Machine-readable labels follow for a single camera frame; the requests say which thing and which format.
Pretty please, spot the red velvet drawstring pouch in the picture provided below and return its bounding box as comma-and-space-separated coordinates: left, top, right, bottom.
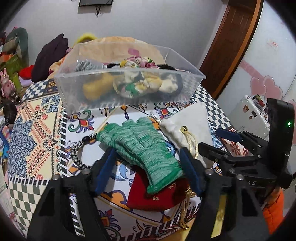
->
126, 169, 189, 211

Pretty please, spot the green knitted glove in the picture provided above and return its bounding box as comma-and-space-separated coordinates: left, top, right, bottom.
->
96, 117, 184, 194

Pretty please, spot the black white braided bracelet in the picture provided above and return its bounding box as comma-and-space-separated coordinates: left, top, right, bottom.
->
70, 133, 99, 170

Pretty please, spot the orange sleeve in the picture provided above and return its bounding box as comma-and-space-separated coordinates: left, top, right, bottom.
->
263, 187, 284, 235

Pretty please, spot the brown wooden door frame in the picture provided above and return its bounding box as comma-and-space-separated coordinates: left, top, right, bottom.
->
200, 0, 263, 99

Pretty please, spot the clear plastic storage bin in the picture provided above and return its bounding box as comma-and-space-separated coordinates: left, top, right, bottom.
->
54, 38, 205, 113

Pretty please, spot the grey green plush toy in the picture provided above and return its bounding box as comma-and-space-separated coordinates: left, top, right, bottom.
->
3, 28, 29, 67

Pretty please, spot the white drawstring pouch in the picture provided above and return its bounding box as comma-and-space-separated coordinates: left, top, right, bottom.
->
159, 102, 213, 168

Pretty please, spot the wall mounted black monitor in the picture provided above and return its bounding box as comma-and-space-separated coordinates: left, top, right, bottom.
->
79, 0, 113, 6

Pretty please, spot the yellow soft item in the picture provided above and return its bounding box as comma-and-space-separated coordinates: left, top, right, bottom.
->
82, 73, 113, 101

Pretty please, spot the floral fabric scrunchie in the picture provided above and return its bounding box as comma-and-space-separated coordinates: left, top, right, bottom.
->
113, 56, 163, 98

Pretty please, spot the dark purple garment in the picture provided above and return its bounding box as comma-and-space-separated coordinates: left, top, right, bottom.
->
32, 34, 69, 83

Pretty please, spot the peach fleece blanket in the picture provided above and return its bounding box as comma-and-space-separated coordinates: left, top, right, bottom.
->
48, 37, 165, 79

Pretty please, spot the pink bunny plush toy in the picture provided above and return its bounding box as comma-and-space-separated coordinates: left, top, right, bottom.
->
1, 68, 16, 98

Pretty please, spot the patterned colourful tablecloth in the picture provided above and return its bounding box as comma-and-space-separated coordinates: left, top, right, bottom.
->
7, 78, 254, 241

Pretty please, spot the yellow hat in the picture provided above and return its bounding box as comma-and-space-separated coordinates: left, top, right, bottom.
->
73, 33, 97, 46

